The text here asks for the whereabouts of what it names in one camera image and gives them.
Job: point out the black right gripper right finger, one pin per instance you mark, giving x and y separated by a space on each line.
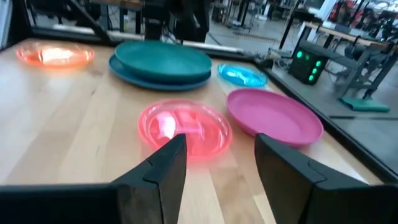
289 186

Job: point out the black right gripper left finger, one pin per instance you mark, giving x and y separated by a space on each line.
161 186

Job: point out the red translucent plastic plate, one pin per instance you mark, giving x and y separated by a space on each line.
205 130

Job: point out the pink opaque plastic plate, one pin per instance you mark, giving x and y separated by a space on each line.
273 115

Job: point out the small blue translucent plate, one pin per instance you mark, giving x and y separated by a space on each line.
242 76

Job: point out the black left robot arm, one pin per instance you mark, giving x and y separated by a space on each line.
186 18

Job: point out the green floor mat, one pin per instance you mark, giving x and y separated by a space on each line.
363 104

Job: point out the large blue opaque plate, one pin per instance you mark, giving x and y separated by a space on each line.
124 73

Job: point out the black box with green lights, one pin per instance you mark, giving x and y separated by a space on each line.
306 67

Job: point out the black corner clamp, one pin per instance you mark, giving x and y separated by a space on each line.
264 63

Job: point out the green opaque plastic plate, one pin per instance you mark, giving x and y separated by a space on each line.
161 60

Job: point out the grey metal bench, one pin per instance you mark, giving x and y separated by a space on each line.
357 62

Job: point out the wooden workbench in background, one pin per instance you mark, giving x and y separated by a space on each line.
351 35

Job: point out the orange translucent plastic plate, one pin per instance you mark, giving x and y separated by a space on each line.
56 56

